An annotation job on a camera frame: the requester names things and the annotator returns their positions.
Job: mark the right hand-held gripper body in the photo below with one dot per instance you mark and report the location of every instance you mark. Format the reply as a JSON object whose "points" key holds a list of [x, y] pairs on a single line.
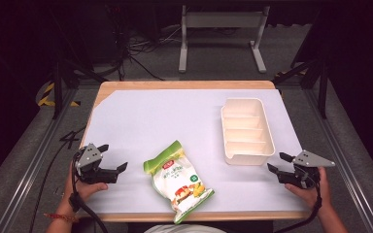
{"points": [[307, 160]]}

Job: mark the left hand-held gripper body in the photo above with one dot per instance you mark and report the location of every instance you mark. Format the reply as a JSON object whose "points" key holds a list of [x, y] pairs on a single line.
{"points": [[89, 158]]}

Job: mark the white divided plastic container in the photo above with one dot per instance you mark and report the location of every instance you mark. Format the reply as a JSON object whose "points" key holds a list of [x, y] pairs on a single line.
{"points": [[246, 131]]}

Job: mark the green and white snack packet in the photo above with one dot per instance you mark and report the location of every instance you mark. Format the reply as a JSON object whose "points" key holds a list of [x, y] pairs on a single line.
{"points": [[178, 181]]}

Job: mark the person's left hand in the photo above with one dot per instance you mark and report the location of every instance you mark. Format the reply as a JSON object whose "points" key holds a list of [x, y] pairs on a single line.
{"points": [[85, 191]]}

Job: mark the person's right hand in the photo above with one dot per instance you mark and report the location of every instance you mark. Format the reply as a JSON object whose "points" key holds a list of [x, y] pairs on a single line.
{"points": [[312, 194]]}

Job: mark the white table mat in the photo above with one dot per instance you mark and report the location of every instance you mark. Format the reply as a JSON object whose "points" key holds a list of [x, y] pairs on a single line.
{"points": [[162, 119]]}

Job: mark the black metal stand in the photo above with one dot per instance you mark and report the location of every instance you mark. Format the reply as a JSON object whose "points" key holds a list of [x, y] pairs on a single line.
{"points": [[57, 93], [322, 93]]}

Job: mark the yellow and black hazard tape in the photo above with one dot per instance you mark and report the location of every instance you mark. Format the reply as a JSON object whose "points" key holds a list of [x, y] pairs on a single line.
{"points": [[46, 93]]}

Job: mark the person's light clothing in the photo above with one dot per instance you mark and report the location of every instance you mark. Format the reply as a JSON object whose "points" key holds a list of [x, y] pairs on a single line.
{"points": [[184, 229]]}

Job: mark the wooden table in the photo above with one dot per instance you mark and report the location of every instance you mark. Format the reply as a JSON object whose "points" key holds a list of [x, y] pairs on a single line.
{"points": [[187, 84]]}

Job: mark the white metal stand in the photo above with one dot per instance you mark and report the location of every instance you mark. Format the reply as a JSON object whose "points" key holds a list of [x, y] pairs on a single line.
{"points": [[223, 19]]}

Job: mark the aluminium floor rail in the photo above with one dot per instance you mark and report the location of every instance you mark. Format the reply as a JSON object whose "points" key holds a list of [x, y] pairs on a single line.
{"points": [[346, 168], [32, 168]]}

